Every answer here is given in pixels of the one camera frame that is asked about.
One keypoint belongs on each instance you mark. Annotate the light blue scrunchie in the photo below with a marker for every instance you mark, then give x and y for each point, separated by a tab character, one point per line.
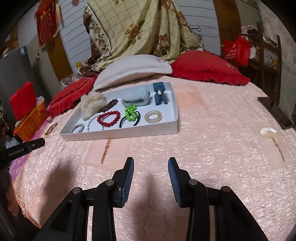
136	96

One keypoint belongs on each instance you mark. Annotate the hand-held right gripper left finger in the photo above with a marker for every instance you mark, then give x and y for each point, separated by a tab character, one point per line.
128	183

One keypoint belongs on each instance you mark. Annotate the purple floral sheet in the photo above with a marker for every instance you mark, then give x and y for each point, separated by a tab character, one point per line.
20	164

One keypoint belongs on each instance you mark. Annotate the white cardboard box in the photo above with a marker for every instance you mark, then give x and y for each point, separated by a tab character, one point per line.
166	120

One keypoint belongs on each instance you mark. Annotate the blue hair claw clip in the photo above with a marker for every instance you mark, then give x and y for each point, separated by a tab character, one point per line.
159	89

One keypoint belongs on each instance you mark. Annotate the orange plastic basket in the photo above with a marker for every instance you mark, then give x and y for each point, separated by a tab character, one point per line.
30	122

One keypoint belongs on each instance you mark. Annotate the red frilled cushion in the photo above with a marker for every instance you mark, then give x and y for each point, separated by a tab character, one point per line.
69	95

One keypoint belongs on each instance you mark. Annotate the wooden chair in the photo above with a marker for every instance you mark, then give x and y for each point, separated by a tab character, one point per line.
260	58

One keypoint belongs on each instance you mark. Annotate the grey refrigerator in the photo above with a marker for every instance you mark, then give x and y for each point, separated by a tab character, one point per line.
16	69

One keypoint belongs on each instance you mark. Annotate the floral beige blanket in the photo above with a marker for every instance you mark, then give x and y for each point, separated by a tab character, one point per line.
138	27

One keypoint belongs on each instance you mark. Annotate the red shopping bag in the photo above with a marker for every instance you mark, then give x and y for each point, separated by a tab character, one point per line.
237	51

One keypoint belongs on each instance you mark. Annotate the cream dotted scrunchie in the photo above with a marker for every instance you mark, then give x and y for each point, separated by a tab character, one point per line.
92	104

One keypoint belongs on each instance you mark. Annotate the white plastic bag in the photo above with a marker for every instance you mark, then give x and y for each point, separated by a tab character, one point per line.
10	142

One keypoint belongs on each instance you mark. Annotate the white pillow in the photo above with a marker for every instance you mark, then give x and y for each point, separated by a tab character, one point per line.
129	67

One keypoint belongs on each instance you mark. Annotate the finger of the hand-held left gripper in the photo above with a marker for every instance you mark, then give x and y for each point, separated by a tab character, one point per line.
34	144

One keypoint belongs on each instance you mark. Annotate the red paper box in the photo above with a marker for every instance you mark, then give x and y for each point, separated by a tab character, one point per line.
23	102

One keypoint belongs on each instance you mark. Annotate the clear plastic bags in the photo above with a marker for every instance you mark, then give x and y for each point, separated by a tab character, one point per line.
70	81

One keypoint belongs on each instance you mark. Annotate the red tasselled hanging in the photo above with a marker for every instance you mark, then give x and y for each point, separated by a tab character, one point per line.
47	23

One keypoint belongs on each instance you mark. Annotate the brown wooden door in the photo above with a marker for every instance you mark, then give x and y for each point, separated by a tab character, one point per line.
59	55

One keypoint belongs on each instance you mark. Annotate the cream flower hair pin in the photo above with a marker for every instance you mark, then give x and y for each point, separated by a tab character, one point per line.
268	131

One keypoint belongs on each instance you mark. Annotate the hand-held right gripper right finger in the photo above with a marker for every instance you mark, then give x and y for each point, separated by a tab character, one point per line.
174	183

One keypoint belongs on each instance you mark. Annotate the red pillow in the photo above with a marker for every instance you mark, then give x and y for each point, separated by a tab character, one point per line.
208	67

